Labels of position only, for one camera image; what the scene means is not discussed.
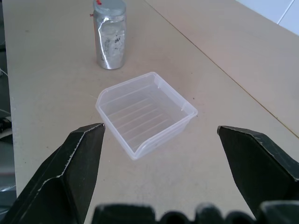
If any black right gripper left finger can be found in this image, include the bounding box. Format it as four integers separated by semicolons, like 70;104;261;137
0;123;106;224

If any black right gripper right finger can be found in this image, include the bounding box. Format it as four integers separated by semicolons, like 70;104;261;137
217;125;299;219

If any clear plastic container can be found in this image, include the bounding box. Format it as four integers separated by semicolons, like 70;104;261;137
95;71;199;161

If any silver cylindrical can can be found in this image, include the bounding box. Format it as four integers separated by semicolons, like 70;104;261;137
93;0;127;70

